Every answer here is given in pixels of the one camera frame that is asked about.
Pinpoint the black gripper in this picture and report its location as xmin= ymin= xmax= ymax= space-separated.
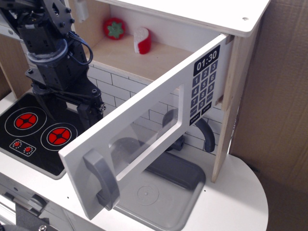
xmin=26 ymin=39 xmax=104 ymax=130

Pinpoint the white toy microwave door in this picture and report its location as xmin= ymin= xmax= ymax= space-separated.
xmin=59 ymin=34 xmax=232 ymax=219

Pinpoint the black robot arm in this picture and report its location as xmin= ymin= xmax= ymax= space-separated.
xmin=0 ymin=0 xmax=105 ymax=129

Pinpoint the white wooden microwave cabinet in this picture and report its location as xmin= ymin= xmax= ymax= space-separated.
xmin=66 ymin=0 xmax=269 ymax=181

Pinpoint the black toy stovetop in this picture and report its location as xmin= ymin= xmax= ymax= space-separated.
xmin=0 ymin=93 xmax=85 ymax=180

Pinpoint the red toy tomato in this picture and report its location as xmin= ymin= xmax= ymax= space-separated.
xmin=103 ymin=17 xmax=126 ymax=40

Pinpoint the grey range hood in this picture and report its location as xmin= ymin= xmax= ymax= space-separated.
xmin=0 ymin=15 xmax=21 ymax=41

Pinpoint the grey oven knob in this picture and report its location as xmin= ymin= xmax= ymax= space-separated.
xmin=27 ymin=194 xmax=47 ymax=212

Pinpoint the red white toy cheese wedge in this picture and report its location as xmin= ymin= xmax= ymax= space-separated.
xmin=133 ymin=27 xmax=152 ymax=54

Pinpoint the dark grey toy faucet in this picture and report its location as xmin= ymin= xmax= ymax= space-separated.
xmin=162 ymin=109 xmax=215 ymax=153

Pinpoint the grey toy sink basin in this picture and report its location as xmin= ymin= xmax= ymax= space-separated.
xmin=114 ymin=152 xmax=206 ymax=231

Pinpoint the brown cardboard box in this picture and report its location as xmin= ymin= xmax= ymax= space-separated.
xmin=230 ymin=0 xmax=308 ymax=193

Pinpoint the grey microwave door handle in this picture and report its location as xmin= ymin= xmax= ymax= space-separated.
xmin=83 ymin=150 xmax=120 ymax=210

